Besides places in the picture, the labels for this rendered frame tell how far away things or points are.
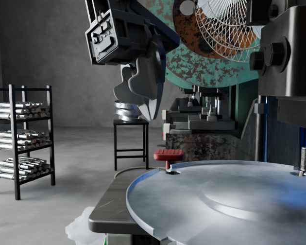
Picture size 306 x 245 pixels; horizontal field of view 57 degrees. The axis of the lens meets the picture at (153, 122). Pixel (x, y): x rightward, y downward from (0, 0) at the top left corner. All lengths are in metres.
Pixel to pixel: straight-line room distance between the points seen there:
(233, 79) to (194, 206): 1.39
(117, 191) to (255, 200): 0.16
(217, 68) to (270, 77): 1.32
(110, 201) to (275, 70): 0.22
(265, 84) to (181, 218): 0.18
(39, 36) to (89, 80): 1.64
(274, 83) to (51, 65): 7.37
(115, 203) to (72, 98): 7.09
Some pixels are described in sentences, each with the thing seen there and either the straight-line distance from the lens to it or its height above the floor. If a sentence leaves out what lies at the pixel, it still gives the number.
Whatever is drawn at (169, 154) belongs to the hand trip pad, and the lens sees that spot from 0.63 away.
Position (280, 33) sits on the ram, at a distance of 0.31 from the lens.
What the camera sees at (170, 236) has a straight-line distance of 0.25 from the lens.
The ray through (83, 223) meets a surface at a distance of 1.74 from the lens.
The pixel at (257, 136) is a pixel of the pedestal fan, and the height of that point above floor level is 0.72.
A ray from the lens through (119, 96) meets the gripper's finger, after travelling 0.42.
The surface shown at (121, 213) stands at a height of 0.78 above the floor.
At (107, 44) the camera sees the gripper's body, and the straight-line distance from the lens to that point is 0.41.
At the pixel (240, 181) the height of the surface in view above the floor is 0.79.
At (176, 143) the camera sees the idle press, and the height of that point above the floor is 0.56.
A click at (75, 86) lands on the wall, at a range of 7.35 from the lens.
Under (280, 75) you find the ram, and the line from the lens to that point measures 0.30.
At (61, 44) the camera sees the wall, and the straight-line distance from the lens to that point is 7.55.
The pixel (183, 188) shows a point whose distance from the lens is 0.36.
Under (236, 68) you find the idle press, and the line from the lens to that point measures 1.66.
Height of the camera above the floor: 0.90
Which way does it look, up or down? 6 degrees down
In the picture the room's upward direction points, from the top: straight up
